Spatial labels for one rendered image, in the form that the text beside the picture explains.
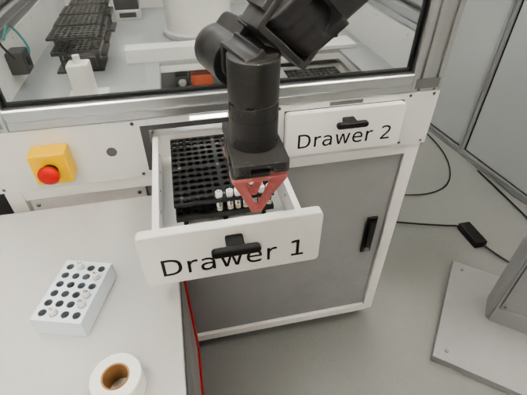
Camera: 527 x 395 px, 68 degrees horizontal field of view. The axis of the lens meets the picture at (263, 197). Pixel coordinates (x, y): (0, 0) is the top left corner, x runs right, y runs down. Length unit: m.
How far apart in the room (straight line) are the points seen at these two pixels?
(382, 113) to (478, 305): 1.04
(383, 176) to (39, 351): 0.88
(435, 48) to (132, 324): 0.83
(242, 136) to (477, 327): 1.41
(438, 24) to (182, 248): 0.70
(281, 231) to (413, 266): 1.30
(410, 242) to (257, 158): 1.58
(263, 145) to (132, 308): 0.41
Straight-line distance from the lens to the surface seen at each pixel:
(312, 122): 0.90
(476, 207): 2.32
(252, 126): 0.43
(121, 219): 0.90
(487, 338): 1.71
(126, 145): 0.89
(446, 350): 1.62
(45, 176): 0.87
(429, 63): 0.99
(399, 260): 1.87
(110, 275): 0.76
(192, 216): 0.70
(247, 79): 0.40
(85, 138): 0.90
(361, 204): 1.16
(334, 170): 1.04
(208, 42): 0.47
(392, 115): 0.98
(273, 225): 0.60
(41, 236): 0.93
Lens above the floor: 1.33
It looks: 40 degrees down
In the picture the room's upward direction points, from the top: straight up
